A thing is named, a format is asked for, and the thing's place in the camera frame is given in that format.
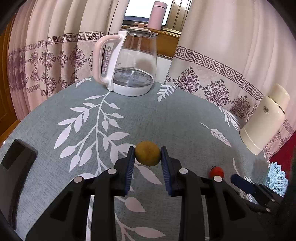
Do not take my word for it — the black smartphone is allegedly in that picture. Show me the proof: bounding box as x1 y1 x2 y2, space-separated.
1 139 37 230

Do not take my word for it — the yellow-green small fruit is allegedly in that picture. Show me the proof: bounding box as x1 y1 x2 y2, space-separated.
135 141 161 166

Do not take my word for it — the light blue plastic fruit basket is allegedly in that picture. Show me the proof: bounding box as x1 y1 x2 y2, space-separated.
264 162 288 197

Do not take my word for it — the grey leaf-pattern tablecloth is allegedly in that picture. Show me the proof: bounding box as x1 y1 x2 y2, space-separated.
0 77 278 241

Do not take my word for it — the pink patterned curtain right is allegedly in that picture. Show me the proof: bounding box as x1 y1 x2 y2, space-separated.
165 1 295 158

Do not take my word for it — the small red cherry tomato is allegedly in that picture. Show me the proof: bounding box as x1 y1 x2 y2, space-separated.
209 166 225 179

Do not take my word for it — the glass kettle pink handle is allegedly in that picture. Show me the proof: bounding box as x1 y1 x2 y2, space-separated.
92 23 158 96

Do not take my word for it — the pink tumbler on windowsill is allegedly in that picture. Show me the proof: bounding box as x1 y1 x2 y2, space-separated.
147 1 168 31

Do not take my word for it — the wooden windowsill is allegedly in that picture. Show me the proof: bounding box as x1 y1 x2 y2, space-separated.
122 25 182 58

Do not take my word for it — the pink patterned curtain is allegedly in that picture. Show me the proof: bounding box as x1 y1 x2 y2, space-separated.
8 0 128 120
165 1 295 158

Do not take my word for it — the pink patterned curtain left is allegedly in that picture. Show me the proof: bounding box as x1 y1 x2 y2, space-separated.
8 0 128 120

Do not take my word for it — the cream thermos flask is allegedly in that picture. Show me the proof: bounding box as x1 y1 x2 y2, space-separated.
239 83 290 155

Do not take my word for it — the red fabric sofa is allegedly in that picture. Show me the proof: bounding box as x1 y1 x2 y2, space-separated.
270 133 296 173

